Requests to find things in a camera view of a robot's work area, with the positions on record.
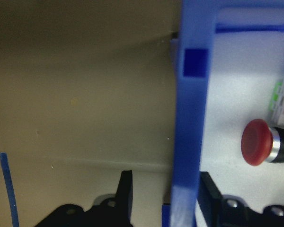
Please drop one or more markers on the red mushroom push button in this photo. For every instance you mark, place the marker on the red mushroom push button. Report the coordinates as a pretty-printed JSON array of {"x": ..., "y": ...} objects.
[{"x": 255, "y": 142}]

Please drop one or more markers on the blue bin with push buttons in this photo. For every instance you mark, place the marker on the blue bin with push buttons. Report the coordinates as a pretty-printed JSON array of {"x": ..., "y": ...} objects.
[{"x": 191, "y": 106}]

